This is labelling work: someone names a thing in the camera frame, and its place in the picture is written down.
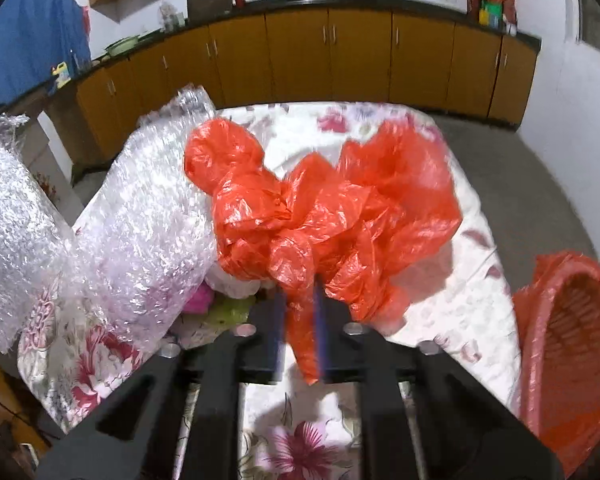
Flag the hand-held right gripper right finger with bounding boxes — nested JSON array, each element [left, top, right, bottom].
[[314, 280, 566, 480]]

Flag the large bubble wrap sheet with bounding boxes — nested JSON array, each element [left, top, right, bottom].
[[72, 87, 221, 356]]

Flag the floral blanket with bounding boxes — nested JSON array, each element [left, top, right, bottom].
[[17, 101, 523, 480]]

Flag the yellow-green wrapper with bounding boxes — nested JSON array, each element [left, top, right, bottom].
[[207, 295, 257, 329]]

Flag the blue hanging cloth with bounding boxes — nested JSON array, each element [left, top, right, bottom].
[[0, 0, 92, 111]]

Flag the brown lower kitchen cabinets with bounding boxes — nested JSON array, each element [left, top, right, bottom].
[[75, 7, 538, 161]]

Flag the green pot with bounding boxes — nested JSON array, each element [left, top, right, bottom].
[[104, 35, 141, 59]]

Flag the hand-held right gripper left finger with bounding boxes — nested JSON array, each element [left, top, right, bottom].
[[36, 290, 287, 480]]

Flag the white plastic bag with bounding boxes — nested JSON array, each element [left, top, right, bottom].
[[205, 260, 271, 298]]

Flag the orange plastic bag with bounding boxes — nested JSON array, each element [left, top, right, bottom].
[[511, 251, 600, 478]]

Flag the black countertop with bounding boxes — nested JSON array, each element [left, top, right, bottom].
[[45, 0, 542, 98]]

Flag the pink wrapper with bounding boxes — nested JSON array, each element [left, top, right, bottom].
[[182, 282, 214, 314]]

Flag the red plastic bag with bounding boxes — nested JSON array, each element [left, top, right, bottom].
[[183, 117, 463, 386]]

